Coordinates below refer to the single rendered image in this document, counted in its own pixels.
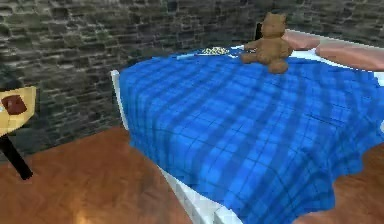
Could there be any pale blue flat stick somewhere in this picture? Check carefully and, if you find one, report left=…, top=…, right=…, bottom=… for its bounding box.
left=175, top=53, right=198, bottom=62

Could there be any white bed with blue blanket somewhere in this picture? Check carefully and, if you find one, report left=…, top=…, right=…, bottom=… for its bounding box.
left=110, top=29, right=384, bottom=224

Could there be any speckled white flat object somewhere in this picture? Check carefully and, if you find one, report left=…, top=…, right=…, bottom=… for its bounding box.
left=201, top=46, right=231, bottom=56

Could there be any brown teddy bear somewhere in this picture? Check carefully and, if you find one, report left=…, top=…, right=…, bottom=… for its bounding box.
left=239, top=12, right=295, bottom=75

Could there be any pink pillow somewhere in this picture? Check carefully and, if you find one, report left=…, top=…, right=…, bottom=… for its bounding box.
left=315, top=42, right=384, bottom=73
left=283, top=29, right=322, bottom=52

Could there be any yellow table with black leg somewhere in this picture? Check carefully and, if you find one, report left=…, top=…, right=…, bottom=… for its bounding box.
left=0, top=85, right=38, bottom=181

